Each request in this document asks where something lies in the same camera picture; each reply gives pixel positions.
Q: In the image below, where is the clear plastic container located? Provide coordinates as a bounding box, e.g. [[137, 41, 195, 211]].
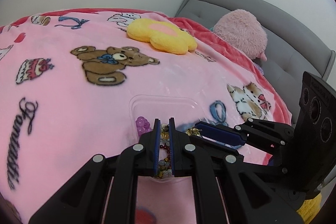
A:
[[128, 94, 207, 181]]

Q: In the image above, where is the grey speckled bead bracelet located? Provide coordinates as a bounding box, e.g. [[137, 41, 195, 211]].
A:
[[161, 123, 204, 140]]

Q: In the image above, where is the purple bead bracelet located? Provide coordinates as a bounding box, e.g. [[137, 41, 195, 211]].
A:
[[135, 116, 153, 139]]

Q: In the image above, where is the yellow fleece sleeve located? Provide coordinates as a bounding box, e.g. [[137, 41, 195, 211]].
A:
[[297, 193, 322, 224]]

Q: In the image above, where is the yellow flower plush cushion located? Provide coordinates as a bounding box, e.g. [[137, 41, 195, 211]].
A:
[[126, 18, 198, 55]]

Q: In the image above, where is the pink fluffy plush toy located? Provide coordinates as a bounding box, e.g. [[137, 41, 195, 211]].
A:
[[213, 9, 268, 61]]

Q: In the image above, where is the grey upholstered headboard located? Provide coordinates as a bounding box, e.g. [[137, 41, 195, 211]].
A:
[[176, 0, 335, 124]]

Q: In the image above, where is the pink cartoon fleece blanket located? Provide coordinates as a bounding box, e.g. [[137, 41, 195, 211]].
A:
[[1, 9, 292, 223]]

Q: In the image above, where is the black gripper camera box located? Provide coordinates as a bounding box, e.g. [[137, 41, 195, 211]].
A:
[[295, 72, 335, 155]]

